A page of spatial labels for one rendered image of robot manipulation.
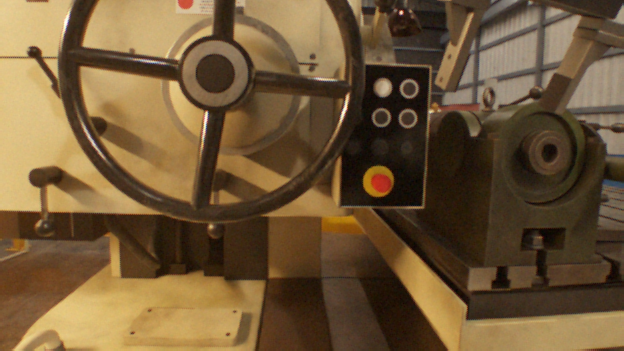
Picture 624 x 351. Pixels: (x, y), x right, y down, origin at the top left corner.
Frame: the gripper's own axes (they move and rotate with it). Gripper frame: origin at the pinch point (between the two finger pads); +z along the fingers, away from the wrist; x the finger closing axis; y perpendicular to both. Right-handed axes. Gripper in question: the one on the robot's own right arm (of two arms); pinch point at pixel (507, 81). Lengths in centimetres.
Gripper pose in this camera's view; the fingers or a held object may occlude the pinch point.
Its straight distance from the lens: 40.2
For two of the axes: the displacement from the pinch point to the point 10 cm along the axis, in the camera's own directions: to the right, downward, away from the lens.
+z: -1.9, 8.7, 4.6
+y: 0.5, 4.8, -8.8
